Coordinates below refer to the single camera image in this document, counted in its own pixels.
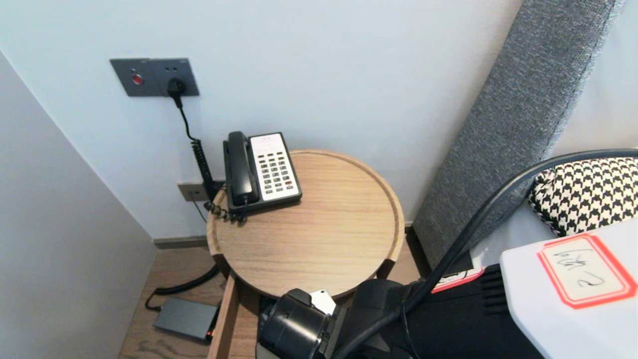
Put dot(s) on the small red bordered label sticker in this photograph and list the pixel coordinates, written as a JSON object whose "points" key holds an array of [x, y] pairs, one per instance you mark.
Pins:
{"points": [[456, 281]]}

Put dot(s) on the small bronze wall outlet plate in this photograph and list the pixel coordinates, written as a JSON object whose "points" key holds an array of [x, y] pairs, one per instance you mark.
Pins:
{"points": [[188, 192]]}

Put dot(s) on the red bordered handwritten label sticker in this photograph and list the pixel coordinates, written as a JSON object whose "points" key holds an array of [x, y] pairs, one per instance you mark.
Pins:
{"points": [[583, 269]]}

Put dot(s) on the black telephone handset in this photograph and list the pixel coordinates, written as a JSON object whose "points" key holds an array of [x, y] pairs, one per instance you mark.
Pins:
{"points": [[240, 169]]}

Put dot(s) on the black power plug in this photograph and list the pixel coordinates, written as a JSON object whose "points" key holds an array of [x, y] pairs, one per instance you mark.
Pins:
{"points": [[176, 89]]}

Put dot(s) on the wooden table drawer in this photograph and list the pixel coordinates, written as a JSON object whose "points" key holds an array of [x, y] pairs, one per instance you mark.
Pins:
{"points": [[224, 324]]}

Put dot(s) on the grey fabric headboard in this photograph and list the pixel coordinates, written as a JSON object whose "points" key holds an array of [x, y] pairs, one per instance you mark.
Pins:
{"points": [[513, 99]]}

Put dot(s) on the round wooden side table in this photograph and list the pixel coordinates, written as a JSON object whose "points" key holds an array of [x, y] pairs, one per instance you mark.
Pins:
{"points": [[309, 214]]}

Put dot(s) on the black telephone base white keypad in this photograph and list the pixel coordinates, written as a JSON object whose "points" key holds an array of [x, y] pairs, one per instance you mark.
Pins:
{"points": [[274, 169]]}

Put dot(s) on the grey wall socket panel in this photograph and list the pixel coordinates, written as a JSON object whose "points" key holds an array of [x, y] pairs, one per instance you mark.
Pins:
{"points": [[174, 69]]}

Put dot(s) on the black white houndstooth pillow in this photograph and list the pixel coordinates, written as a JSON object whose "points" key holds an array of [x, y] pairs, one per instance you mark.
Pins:
{"points": [[588, 194]]}

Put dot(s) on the grey power adapter box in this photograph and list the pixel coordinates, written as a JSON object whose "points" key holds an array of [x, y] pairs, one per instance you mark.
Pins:
{"points": [[184, 319]]}

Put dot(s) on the grey switch panel red button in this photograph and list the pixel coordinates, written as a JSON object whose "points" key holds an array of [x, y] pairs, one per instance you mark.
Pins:
{"points": [[130, 79]]}

